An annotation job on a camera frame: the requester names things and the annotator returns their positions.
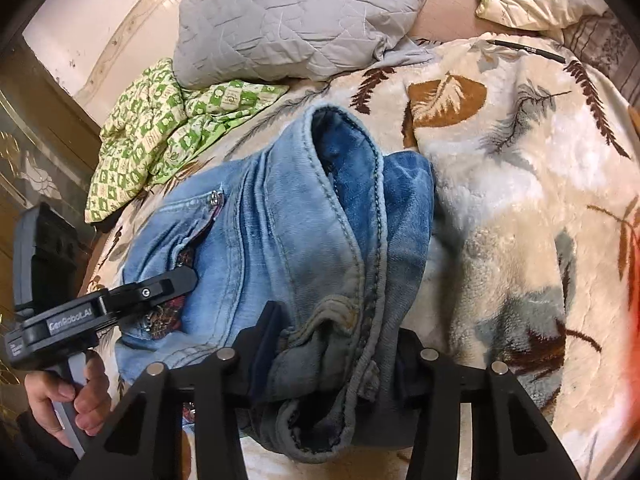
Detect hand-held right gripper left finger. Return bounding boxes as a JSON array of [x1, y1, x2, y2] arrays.
[[70, 300, 286, 480]]

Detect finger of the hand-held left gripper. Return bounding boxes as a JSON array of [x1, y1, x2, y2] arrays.
[[107, 266, 197, 312]]

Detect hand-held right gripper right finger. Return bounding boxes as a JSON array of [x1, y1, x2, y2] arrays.
[[397, 329, 584, 480]]

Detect blue denim pants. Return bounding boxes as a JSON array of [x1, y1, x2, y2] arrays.
[[115, 102, 437, 464]]

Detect person's left forearm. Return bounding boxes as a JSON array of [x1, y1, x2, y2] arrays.
[[0, 407, 83, 480]]

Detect person's left hand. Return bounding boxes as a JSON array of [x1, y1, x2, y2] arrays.
[[24, 350, 112, 449]]

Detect dark wooden cabinet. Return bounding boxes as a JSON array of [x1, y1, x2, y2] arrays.
[[0, 35, 104, 411]]

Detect green checkered cloth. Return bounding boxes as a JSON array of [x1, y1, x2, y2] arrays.
[[84, 57, 291, 226]]

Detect leaf printed fleece blanket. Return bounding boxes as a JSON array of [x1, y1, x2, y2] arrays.
[[85, 31, 640, 480]]

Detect red object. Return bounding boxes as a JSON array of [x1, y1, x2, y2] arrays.
[[616, 210, 640, 411]]

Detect grey quilted pillow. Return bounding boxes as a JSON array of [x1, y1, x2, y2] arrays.
[[172, 0, 437, 92]]

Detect black pen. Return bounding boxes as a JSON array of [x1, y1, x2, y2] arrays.
[[487, 37, 569, 65]]

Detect tan pillow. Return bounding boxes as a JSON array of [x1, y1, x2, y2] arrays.
[[409, 0, 542, 44]]

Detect striped brown bedspread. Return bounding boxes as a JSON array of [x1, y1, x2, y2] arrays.
[[561, 7, 640, 107]]

